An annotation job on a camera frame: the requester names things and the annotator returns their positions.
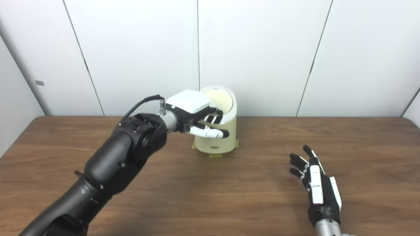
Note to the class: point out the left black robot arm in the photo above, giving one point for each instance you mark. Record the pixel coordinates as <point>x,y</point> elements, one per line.
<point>111,157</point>

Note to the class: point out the cream-colored bin body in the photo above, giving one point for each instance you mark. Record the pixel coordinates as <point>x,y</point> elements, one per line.
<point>229,137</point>

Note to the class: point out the small gray wall sticker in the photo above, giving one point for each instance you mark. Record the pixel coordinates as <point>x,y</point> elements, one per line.
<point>39,83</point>

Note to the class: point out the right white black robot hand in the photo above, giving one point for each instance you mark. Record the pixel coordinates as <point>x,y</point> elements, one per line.
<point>323,200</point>

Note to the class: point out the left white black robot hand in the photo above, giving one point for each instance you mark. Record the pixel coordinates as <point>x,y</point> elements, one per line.
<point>190,101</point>

